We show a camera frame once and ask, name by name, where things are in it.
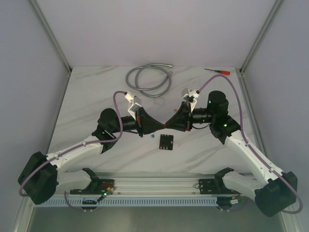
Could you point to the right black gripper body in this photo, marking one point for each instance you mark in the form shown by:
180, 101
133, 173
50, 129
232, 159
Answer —
189, 116

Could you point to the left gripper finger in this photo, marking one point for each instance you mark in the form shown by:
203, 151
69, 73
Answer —
148, 129
148, 121

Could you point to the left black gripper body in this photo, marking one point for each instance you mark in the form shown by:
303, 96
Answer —
140, 122

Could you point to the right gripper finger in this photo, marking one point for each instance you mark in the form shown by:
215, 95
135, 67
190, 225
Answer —
177, 121
176, 127

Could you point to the black fuse box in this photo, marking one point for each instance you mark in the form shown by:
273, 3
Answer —
166, 142

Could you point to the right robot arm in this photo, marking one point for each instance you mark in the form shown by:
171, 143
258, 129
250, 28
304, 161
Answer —
271, 189

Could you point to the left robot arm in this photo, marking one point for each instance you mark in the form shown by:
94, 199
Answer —
59, 172

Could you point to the clear plastic fuse box cover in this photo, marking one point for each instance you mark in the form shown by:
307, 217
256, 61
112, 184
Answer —
159, 101

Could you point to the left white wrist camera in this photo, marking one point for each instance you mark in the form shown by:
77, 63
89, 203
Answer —
134, 103

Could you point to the aluminium rail frame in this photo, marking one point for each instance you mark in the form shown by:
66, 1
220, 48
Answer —
154, 183

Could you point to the red handled screwdriver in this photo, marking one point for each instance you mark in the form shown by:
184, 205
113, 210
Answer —
219, 71

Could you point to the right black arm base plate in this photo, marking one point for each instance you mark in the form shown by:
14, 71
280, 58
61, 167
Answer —
214, 186

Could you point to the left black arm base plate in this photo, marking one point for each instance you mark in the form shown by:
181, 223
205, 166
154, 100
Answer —
103, 186

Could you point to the perforated cable duct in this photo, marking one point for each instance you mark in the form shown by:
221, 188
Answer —
130, 201

